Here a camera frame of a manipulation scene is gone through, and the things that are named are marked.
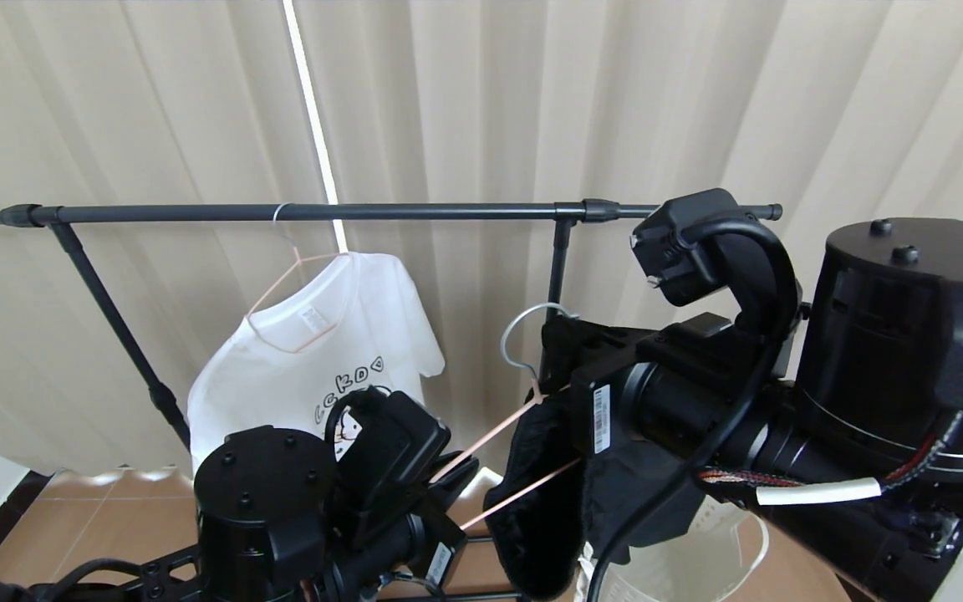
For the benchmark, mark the white laundry basket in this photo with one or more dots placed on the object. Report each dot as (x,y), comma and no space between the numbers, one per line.
(699,568)

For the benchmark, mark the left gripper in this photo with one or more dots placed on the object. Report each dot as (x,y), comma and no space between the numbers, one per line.
(381,560)

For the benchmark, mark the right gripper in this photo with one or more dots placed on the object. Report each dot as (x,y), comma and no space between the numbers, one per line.
(665,401)

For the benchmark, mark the black garment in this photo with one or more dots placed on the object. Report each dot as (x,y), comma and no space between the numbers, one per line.
(540,518)

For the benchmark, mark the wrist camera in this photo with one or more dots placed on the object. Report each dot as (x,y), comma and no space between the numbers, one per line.
(690,251)
(389,451)

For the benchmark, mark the white printed t-shirt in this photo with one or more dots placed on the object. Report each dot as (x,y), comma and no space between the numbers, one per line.
(264,385)

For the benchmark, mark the pink clothes hanger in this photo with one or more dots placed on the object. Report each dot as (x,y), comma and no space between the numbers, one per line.
(281,280)
(490,435)

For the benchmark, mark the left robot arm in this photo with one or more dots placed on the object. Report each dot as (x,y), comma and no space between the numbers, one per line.
(264,502)

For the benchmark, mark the white curtain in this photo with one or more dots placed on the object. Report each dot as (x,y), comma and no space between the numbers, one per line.
(615,100)

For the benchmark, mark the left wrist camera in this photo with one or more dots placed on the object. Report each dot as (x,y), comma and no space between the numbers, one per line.
(389,451)

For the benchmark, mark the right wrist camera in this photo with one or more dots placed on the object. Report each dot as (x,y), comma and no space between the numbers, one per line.
(690,251)

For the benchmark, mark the black clothes rack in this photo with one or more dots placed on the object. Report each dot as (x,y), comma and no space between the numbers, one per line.
(448,211)

